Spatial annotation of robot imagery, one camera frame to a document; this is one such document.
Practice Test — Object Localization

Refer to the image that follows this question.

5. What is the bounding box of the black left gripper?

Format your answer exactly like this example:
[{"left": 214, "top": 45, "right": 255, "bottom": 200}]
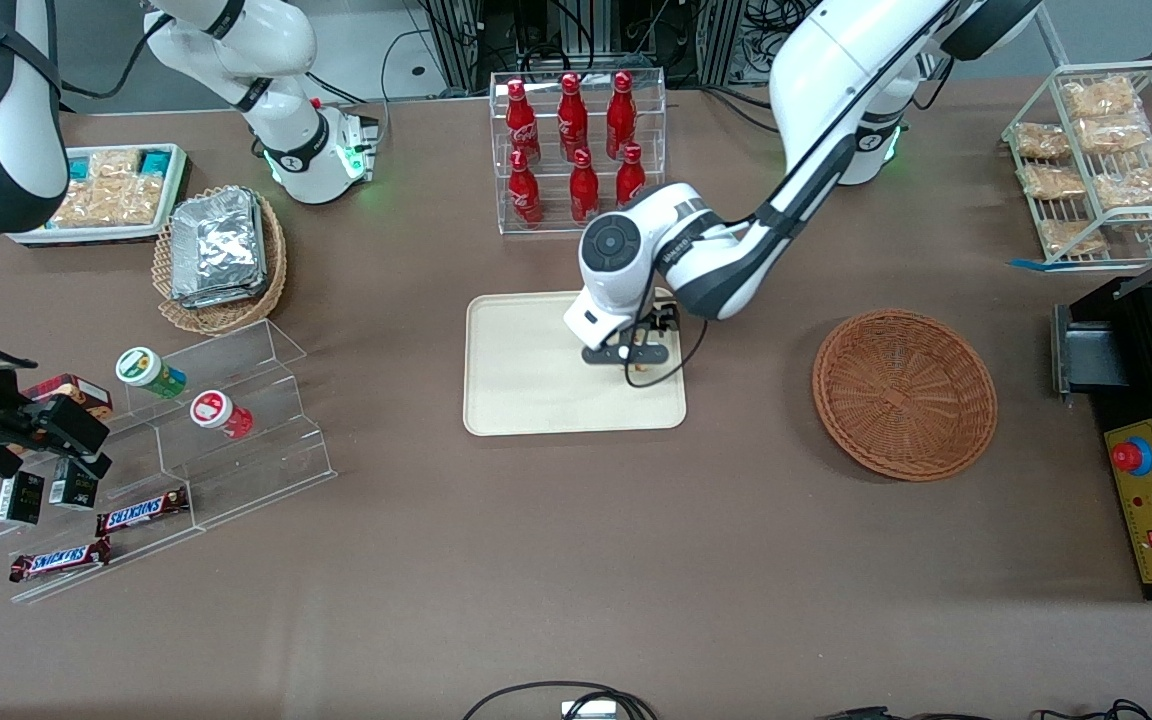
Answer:
[{"left": 634, "top": 299, "right": 684, "bottom": 347}]

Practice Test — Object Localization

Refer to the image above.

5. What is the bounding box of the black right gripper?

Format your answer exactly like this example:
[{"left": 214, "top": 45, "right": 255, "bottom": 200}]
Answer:
[{"left": 0, "top": 395, "right": 115, "bottom": 483}]

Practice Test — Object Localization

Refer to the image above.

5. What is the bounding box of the beige plastic tray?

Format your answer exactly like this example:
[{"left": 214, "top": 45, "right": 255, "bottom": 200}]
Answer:
[{"left": 463, "top": 287, "right": 688, "bottom": 438}]

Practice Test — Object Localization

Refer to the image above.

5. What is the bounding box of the oval light wicker basket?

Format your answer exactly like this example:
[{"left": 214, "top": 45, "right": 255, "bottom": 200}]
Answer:
[{"left": 152, "top": 185, "right": 289, "bottom": 336}]

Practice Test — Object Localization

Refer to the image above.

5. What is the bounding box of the round brown wicker basket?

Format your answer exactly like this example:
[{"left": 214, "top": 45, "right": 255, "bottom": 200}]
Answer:
[{"left": 812, "top": 308, "right": 999, "bottom": 483}]

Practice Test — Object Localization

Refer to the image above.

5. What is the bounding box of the white rectangular snack tray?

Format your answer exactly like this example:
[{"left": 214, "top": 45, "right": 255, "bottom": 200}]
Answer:
[{"left": 6, "top": 143, "right": 192, "bottom": 248}]

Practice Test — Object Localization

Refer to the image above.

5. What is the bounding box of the small black box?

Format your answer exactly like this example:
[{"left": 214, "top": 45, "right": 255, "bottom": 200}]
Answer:
[
  {"left": 48, "top": 457, "right": 100, "bottom": 511},
  {"left": 0, "top": 470, "right": 46, "bottom": 527}
]

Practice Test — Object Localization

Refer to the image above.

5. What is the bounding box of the red brown chocolate box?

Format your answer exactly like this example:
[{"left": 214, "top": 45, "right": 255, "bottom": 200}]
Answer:
[{"left": 21, "top": 373, "right": 114, "bottom": 421}]

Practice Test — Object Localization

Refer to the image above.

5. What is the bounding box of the brown Snickers bar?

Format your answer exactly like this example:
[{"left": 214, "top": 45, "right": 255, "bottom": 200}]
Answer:
[
  {"left": 8, "top": 537, "right": 113, "bottom": 584},
  {"left": 95, "top": 486, "right": 191, "bottom": 538}
]

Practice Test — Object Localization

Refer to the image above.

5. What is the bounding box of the green lidded snack cup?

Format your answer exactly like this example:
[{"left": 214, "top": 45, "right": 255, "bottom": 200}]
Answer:
[{"left": 115, "top": 346, "right": 188, "bottom": 401}]

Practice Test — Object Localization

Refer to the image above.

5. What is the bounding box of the red lidded snack cup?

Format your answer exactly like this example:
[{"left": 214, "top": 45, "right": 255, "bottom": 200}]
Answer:
[{"left": 189, "top": 389, "right": 255, "bottom": 441}]

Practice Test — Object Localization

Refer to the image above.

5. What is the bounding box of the red cola bottle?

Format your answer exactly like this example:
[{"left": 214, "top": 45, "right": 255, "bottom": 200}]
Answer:
[
  {"left": 507, "top": 150, "right": 545, "bottom": 229},
  {"left": 615, "top": 143, "right": 648, "bottom": 206},
  {"left": 605, "top": 70, "right": 638, "bottom": 161},
  {"left": 557, "top": 72, "right": 591, "bottom": 163},
  {"left": 505, "top": 78, "right": 543, "bottom": 166},
  {"left": 570, "top": 148, "right": 602, "bottom": 226}
]

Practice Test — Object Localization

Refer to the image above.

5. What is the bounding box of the clear acrylic stepped display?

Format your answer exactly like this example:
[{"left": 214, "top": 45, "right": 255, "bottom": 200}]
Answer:
[{"left": 0, "top": 318, "right": 339, "bottom": 604}]

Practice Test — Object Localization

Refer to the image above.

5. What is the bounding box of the silver foil pack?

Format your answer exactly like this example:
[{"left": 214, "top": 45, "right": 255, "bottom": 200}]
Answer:
[
  {"left": 169, "top": 188, "right": 266, "bottom": 299},
  {"left": 176, "top": 200, "right": 271, "bottom": 311}
]

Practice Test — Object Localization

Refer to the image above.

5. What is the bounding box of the clear cracker packet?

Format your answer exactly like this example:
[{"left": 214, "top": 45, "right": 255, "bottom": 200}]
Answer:
[
  {"left": 50, "top": 175, "right": 166, "bottom": 230},
  {"left": 86, "top": 150, "right": 143, "bottom": 183}
]

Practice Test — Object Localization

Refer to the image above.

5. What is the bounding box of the clear acrylic bottle rack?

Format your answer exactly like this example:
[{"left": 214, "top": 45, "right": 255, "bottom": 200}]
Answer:
[{"left": 489, "top": 68, "right": 667, "bottom": 236}]

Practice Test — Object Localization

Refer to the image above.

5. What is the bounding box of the clear bag of snacks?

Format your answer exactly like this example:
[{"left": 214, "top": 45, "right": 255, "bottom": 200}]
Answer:
[
  {"left": 1021, "top": 163, "right": 1087, "bottom": 201},
  {"left": 1090, "top": 150, "right": 1152, "bottom": 212},
  {"left": 1076, "top": 115, "right": 1152, "bottom": 157},
  {"left": 1061, "top": 78, "right": 1137, "bottom": 119},
  {"left": 1014, "top": 122, "right": 1072, "bottom": 161},
  {"left": 1039, "top": 218, "right": 1109, "bottom": 257}
]

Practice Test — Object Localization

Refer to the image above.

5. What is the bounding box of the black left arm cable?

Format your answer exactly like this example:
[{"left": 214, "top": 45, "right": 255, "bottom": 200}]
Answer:
[{"left": 621, "top": 225, "right": 713, "bottom": 390}]

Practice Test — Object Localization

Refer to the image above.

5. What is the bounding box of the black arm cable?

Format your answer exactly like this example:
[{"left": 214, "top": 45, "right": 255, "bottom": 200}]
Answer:
[
  {"left": 56, "top": 10, "right": 177, "bottom": 101},
  {"left": 621, "top": 225, "right": 713, "bottom": 390}
]

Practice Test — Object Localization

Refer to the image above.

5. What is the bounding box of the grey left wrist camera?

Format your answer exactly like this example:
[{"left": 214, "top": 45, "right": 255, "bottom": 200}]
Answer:
[{"left": 581, "top": 343, "right": 669, "bottom": 365}]

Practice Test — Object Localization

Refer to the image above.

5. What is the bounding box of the black aluminium equipment frame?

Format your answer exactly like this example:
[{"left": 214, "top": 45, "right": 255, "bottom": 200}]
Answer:
[{"left": 416, "top": 0, "right": 749, "bottom": 93}]

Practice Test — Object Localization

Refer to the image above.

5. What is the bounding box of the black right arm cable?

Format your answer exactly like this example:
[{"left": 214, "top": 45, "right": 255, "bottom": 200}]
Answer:
[{"left": 56, "top": 10, "right": 177, "bottom": 101}]

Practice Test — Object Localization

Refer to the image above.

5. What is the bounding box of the black looped cable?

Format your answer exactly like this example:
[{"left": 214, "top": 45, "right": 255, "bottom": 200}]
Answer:
[{"left": 461, "top": 681, "right": 659, "bottom": 720}]

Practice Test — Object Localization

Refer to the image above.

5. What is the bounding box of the white wire rack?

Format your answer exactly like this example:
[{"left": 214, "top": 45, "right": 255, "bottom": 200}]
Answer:
[{"left": 1001, "top": 60, "right": 1152, "bottom": 267}]

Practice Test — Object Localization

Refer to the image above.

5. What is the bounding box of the black metal appliance frame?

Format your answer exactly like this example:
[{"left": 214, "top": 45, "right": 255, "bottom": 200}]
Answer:
[{"left": 1051, "top": 278, "right": 1152, "bottom": 421}]

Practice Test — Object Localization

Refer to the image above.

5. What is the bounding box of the black thin cable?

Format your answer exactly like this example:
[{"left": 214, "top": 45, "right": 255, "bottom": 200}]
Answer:
[{"left": 816, "top": 698, "right": 1152, "bottom": 720}]

